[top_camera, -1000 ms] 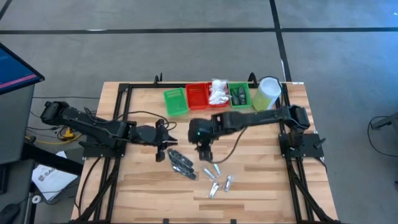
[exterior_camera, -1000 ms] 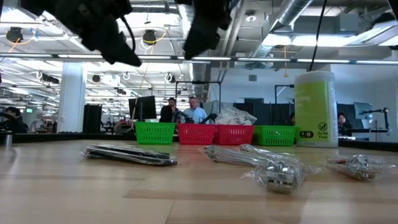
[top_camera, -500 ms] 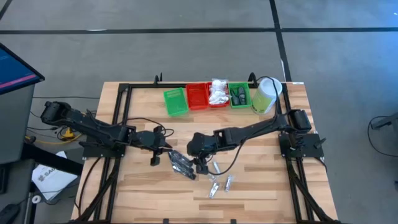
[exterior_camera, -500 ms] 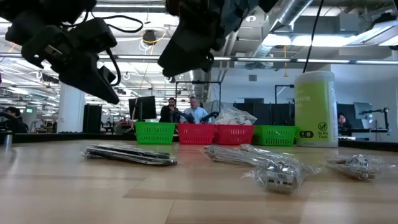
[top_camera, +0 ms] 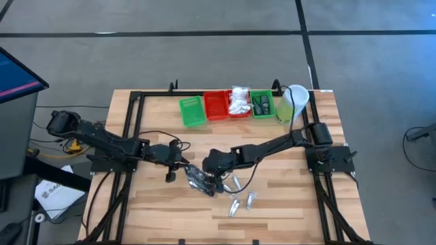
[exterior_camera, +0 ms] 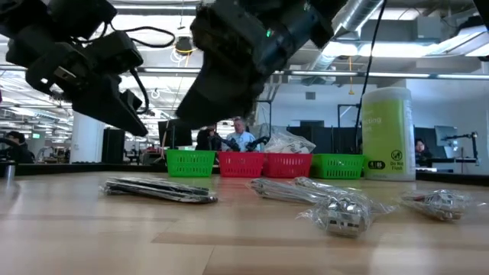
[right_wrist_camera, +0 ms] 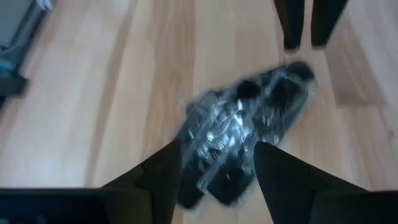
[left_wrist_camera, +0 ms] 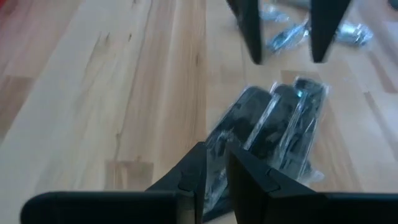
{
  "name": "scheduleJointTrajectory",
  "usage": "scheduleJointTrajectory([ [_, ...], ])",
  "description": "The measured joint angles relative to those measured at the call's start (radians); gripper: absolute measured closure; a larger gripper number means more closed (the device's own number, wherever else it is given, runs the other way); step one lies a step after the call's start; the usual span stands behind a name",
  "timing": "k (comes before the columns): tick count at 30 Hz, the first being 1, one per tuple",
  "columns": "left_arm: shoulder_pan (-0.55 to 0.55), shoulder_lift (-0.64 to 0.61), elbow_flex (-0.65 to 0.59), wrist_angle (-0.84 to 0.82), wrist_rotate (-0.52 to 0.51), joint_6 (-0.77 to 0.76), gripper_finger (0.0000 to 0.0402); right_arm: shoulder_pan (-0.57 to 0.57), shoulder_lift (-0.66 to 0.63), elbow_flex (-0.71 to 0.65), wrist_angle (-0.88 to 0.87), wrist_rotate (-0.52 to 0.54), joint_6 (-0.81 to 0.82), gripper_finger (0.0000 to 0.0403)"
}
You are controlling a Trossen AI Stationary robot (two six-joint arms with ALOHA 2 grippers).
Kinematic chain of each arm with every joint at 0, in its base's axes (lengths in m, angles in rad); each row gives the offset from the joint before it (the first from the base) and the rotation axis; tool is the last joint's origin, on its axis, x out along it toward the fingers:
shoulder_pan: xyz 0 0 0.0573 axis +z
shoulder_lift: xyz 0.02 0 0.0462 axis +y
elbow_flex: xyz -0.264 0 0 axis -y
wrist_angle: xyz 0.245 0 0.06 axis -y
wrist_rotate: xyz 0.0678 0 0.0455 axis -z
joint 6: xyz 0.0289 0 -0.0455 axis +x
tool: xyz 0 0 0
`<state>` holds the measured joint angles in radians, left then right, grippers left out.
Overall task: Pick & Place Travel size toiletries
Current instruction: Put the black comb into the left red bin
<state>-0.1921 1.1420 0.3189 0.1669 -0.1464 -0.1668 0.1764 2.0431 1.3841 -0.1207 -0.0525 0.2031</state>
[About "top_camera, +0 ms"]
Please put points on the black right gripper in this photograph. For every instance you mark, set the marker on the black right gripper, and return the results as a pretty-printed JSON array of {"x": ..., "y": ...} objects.
[{"x": 218, "y": 160}]

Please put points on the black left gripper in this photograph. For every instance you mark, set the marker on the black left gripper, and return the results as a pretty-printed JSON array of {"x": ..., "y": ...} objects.
[{"x": 160, "y": 153}]

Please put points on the nail clipper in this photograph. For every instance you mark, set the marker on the nail clipper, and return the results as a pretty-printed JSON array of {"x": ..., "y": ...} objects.
[
  {"x": 234, "y": 207},
  {"x": 250, "y": 200},
  {"x": 227, "y": 189},
  {"x": 237, "y": 183}
]

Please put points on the black comb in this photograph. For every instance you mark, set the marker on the black comb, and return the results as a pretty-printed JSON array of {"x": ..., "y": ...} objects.
[
  {"x": 204, "y": 191},
  {"x": 201, "y": 182},
  {"x": 194, "y": 171}
]

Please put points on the vanity pack plastic bag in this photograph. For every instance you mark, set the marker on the vanity pack plastic bag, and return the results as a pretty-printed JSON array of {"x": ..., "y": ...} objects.
[
  {"x": 238, "y": 107},
  {"x": 240, "y": 92}
]

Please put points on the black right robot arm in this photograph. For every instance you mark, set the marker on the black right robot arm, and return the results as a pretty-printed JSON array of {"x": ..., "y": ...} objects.
[{"x": 272, "y": 144}]

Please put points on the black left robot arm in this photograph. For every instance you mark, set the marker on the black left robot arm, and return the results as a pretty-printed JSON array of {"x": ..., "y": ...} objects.
[{"x": 102, "y": 139}]

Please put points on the green plastic mesh basket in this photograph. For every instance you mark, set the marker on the green plastic mesh basket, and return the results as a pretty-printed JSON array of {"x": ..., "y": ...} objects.
[
  {"x": 192, "y": 112},
  {"x": 271, "y": 98}
]

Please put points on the red plastic mesh basket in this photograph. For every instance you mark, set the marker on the red plastic mesh basket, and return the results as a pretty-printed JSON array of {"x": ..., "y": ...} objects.
[
  {"x": 215, "y": 105},
  {"x": 238, "y": 116}
]

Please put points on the green disinfecting wipes canister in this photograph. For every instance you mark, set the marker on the green disinfecting wipes canister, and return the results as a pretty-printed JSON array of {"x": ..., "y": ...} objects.
[{"x": 299, "y": 97}]

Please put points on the black desk beam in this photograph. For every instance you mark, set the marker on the black desk beam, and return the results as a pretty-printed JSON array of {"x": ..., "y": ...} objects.
[{"x": 58, "y": 177}]

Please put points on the white printed paper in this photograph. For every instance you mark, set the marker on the white printed paper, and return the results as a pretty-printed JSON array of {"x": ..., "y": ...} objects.
[{"x": 56, "y": 199}]

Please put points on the white tape roll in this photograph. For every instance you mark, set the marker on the white tape roll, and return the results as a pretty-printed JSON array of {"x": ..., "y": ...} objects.
[{"x": 36, "y": 217}]

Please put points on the grey cabinet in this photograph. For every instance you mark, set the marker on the grey cabinet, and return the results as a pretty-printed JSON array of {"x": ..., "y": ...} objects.
[{"x": 17, "y": 136}]

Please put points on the computer monitor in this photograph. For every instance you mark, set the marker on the computer monitor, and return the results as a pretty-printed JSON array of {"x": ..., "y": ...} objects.
[{"x": 17, "y": 78}]

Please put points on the black computer mouse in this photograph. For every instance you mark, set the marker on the black computer mouse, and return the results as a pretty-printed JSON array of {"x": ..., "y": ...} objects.
[{"x": 9, "y": 234}]

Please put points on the grey chair base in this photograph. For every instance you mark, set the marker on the grey chair base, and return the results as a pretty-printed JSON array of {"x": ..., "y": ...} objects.
[{"x": 424, "y": 133}]

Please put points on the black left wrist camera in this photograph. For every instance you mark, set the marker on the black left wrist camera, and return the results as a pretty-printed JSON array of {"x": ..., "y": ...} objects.
[{"x": 174, "y": 144}]

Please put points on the black frame bracket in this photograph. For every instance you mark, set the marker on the black frame bracket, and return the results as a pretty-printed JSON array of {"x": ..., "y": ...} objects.
[
  {"x": 255, "y": 242},
  {"x": 277, "y": 87},
  {"x": 173, "y": 86},
  {"x": 181, "y": 242}
]

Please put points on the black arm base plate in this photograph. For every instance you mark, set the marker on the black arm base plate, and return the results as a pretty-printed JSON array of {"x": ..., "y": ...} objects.
[
  {"x": 102, "y": 166},
  {"x": 340, "y": 163}
]

